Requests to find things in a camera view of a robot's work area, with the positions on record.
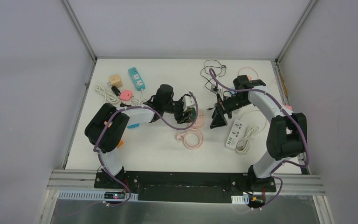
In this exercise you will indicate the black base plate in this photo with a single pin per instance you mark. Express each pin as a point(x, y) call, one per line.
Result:
point(184, 186)

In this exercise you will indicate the pink cube socket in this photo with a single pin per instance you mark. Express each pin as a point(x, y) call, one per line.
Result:
point(126, 95)

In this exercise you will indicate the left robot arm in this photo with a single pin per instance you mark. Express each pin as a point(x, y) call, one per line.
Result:
point(106, 128)

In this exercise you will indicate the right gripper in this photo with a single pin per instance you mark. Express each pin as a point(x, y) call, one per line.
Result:
point(219, 118)

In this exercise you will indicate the blue cube socket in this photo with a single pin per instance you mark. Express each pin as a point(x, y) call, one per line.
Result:
point(133, 126)

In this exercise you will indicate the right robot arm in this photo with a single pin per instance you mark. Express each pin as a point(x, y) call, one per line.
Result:
point(286, 137)

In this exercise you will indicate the orange power strip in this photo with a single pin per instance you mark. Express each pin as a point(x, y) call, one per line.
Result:
point(120, 143)

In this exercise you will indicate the beige dragon cube adapter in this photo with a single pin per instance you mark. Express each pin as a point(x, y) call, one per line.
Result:
point(115, 80)

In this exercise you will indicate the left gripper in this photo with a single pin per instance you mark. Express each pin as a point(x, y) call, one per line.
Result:
point(182, 111)

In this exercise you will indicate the dark green cube socket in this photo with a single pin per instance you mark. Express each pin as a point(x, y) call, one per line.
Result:
point(191, 115)

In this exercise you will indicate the teal power strip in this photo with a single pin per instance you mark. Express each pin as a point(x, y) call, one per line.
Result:
point(136, 79)

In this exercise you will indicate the round pink socket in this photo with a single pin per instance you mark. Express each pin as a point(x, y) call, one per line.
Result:
point(200, 121)

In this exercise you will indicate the white power strip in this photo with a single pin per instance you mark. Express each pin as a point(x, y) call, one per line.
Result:
point(235, 135)

